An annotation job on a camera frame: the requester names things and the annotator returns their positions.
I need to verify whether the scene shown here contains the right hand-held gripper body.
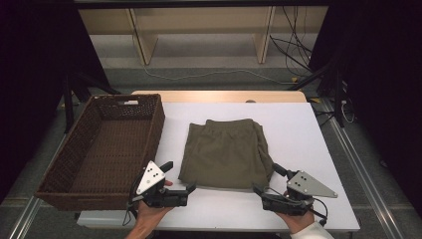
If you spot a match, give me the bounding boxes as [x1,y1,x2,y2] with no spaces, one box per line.
[261,170,338,216]

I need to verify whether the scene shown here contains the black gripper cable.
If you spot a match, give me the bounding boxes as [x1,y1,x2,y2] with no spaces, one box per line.
[121,180,139,227]
[309,197,329,228]

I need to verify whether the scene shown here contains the olive green pants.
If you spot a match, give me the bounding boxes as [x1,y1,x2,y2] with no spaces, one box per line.
[178,118,275,191]

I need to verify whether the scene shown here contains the white table board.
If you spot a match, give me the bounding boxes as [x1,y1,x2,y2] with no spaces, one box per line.
[77,102,361,233]

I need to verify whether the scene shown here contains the thin white looped cable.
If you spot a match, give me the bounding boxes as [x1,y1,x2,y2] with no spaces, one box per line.
[340,100,356,124]

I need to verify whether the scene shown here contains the light wooden table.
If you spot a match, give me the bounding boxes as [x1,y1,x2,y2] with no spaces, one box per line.
[131,90,308,104]

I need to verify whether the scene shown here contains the metal floor rail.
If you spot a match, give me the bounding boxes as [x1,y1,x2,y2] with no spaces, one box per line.
[318,99,405,239]
[7,132,69,239]

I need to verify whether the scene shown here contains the brown wicker basket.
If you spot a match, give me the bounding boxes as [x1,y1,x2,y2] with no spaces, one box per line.
[34,94,166,212]

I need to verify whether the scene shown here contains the person's left hand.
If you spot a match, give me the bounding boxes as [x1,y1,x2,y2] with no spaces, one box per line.
[136,179,174,230]

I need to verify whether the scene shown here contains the beige wooden shelf unit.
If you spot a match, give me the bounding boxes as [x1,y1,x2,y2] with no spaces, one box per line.
[79,6,328,66]

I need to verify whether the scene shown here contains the bundle of black cables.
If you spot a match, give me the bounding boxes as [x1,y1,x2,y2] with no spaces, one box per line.
[269,6,316,78]

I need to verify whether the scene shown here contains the black metal stand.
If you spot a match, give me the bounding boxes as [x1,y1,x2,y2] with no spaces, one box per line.
[61,72,121,134]
[288,59,347,129]

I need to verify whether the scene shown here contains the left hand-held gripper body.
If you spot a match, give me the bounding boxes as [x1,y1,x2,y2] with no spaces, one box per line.
[129,160,190,209]

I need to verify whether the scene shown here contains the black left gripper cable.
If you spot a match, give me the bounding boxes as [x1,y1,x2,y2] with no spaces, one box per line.
[121,180,139,227]

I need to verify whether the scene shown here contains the person's right hand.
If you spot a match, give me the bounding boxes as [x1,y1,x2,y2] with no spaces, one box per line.
[275,190,316,235]

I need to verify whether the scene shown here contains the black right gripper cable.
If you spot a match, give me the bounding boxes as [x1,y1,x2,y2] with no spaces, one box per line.
[309,197,329,228]

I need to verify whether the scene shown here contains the black curtain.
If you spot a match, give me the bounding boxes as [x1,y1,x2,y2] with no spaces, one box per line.
[308,0,422,210]
[0,0,112,204]

